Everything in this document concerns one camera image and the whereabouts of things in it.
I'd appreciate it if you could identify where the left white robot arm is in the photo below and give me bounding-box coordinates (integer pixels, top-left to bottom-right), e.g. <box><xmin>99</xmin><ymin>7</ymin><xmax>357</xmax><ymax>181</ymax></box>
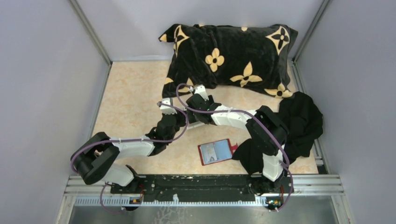
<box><xmin>71</xmin><ymin>111</ymin><xmax>188</xmax><ymax>193</ymax></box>

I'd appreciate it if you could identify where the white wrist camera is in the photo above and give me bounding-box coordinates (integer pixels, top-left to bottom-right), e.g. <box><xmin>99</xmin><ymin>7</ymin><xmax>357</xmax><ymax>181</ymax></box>
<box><xmin>158</xmin><ymin>98</ymin><xmax>177</xmax><ymax>115</ymax></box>
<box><xmin>189</xmin><ymin>85</ymin><xmax>209</xmax><ymax>101</ymax></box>

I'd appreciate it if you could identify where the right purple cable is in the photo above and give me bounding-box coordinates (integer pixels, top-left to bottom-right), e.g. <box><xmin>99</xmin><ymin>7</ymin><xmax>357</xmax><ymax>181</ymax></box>
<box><xmin>176</xmin><ymin>83</ymin><xmax>295</xmax><ymax>212</ymax></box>

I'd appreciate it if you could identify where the white credit card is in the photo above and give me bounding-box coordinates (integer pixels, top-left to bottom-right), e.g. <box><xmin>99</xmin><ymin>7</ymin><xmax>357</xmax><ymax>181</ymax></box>
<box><xmin>200</xmin><ymin>143</ymin><xmax>218</xmax><ymax>164</ymax></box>

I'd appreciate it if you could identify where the red card holder wallet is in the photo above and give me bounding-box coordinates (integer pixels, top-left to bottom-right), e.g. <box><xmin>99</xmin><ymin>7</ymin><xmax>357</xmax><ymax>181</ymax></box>
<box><xmin>198</xmin><ymin>139</ymin><xmax>239</xmax><ymax>166</ymax></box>

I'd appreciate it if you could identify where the black cloth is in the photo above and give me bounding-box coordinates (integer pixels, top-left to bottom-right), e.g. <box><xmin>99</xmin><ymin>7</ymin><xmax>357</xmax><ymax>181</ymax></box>
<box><xmin>232</xmin><ymin>91</ymin><xmax>323</xmax><ymax>175</ymax></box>

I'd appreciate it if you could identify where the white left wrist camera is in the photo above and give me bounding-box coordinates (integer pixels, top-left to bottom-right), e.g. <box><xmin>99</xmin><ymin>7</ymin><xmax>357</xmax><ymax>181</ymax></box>
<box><xmin>158</xmin><ymin>98</ymin><xmax>177</xmax><ymax>115</ymax></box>

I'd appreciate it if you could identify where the white slotted cable duct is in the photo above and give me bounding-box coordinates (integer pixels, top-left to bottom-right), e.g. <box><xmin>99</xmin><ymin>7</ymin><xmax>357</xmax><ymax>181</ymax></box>
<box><xmin>74</xmin><ymin>196</ymin><xmax>268</xmax><ymax>207</ymax></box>

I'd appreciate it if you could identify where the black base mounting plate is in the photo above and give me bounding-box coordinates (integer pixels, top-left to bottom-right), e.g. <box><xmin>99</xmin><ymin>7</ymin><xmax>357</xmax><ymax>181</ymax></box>
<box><xmin>111</xmin><ymin>175</ymin><xmax>290</xmax><ymax>203</ymax></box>

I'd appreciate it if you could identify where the purple cable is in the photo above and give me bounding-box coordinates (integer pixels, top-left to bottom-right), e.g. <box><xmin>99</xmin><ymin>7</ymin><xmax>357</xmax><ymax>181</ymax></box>
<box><xmin>70</xmin><ymin>101</ymin><xmax>190</xmax><ymax>214</ymax></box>
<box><xmin>176</xmin><ymin>83</ymin><xmax>295</xmax><ymax>212</ymax></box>

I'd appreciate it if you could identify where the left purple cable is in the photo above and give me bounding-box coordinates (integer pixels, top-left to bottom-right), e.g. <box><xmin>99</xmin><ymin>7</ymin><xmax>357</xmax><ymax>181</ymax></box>
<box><xmin>70</xmin><ymin>101</ymin><xmax>190</xmax><ymax>214</ymax></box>

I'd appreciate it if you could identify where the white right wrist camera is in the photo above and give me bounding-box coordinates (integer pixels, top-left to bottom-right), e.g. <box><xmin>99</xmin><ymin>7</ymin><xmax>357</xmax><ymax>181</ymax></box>
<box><xmin>189</xmin><ymin>85</ymin><xmax>209</xmax><ymax>101</ymax></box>

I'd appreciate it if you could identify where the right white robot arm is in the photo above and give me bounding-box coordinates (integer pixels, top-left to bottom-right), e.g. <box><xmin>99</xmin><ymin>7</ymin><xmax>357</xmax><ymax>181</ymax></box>
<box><xmin>186</xmin><ymin>94</ymin><xmax>288</xmax><ymax>192</ymax></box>

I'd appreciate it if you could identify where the white plastic card box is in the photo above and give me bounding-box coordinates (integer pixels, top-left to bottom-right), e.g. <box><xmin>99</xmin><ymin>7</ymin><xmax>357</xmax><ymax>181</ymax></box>
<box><xmin>185</xmin><ymin>121</ymin><xmax>205</xmax><ymax>130</ymax></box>

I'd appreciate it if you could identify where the black pillow with yellow flowers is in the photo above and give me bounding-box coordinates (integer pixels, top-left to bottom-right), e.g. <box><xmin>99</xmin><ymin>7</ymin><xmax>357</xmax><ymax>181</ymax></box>
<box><xmin>159</xmin><ymin>24</ymin><xmax>298</xmax><ymax>98</ymax></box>

